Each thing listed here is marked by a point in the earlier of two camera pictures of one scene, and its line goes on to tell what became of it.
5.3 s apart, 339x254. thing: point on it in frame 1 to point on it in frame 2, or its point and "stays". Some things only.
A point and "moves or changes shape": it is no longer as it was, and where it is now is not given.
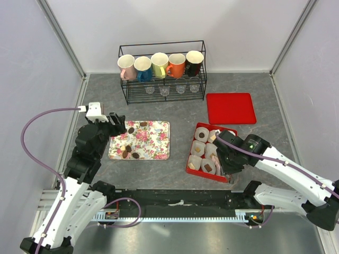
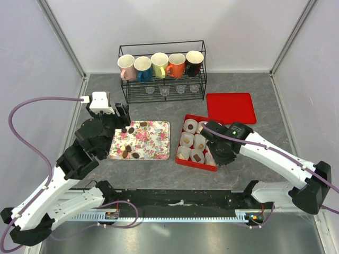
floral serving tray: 143,140 stays
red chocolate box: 204,159 moves or changes shape
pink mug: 126,63 stays
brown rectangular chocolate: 207,166 to 197,157
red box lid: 230,108 stays
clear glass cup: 150,90 stays
